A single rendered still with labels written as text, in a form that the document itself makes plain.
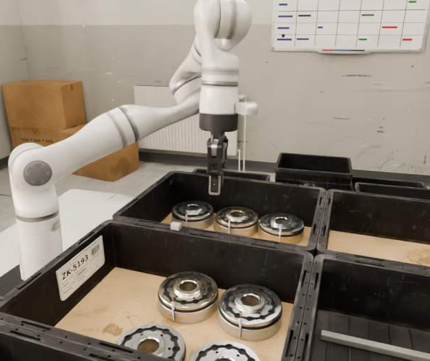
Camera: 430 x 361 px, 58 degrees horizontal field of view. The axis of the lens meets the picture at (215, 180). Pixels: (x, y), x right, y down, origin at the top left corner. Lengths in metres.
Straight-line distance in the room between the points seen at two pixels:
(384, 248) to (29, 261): 0.79
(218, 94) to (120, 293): 0.40
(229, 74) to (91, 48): 3.52
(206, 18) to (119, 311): 0.52
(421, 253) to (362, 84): 2.76
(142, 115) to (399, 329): 0.67
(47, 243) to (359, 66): 3.04
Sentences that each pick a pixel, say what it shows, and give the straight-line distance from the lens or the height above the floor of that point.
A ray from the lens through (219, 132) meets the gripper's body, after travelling 0.73.
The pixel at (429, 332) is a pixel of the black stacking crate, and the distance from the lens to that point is 0.75.
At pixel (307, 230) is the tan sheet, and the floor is 0.83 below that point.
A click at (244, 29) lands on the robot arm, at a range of 0.76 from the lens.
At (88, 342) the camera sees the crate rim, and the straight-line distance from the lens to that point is 0.52.
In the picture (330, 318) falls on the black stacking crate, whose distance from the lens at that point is 0.71.
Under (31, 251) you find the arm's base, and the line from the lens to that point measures 0.99.
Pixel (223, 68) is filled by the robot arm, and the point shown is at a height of 1.21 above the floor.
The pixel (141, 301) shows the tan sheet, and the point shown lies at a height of 0.83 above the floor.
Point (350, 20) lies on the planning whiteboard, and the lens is 3.56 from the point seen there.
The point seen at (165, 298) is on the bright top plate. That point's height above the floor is 0.86.
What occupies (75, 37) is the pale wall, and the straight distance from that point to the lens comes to 4.29.
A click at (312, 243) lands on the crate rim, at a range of 0.71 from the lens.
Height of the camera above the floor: 1.28
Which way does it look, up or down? 21 degrees down
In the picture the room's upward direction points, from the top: straight up
